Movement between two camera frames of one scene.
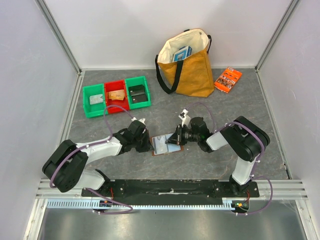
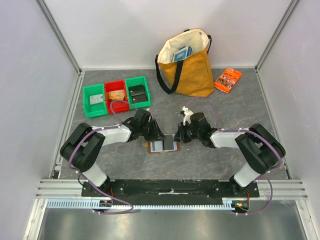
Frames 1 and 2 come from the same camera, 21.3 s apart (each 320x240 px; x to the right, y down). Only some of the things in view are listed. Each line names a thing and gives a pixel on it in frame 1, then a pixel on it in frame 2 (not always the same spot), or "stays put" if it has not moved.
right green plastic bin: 137,92 stays put
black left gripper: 148,146 → 156,131
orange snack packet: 227,79 stays put
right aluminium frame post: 276,35 stays put
